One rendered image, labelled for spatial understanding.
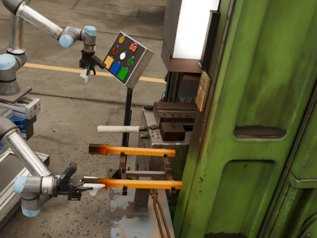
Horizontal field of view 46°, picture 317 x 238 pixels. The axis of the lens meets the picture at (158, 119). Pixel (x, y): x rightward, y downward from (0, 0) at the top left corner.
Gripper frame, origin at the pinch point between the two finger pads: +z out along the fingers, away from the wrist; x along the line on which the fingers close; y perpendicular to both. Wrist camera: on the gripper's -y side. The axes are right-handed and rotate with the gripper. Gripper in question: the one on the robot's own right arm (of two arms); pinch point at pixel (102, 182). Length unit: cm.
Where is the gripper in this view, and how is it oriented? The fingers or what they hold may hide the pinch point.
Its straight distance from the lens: 163.5
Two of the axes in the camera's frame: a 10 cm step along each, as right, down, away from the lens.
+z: 9.8, 0.5, 1.7
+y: -1.4, 8.5, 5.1
